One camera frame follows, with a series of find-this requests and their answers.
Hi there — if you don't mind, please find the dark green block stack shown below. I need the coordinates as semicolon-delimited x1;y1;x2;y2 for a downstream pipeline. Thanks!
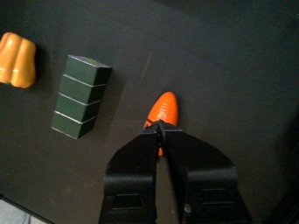
51;54;114;140

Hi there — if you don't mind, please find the orange toy carrot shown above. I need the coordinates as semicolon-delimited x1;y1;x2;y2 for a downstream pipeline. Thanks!
143;91;180;158

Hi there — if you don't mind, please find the orange toy bell pepper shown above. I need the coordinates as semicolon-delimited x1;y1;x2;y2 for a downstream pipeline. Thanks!
0;31;37;89

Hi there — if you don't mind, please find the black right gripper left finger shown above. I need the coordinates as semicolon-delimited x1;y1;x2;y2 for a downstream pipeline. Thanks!
98;121;162;224

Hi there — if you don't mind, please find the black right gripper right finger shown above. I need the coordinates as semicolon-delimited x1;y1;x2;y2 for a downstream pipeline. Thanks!
158;120;254;224

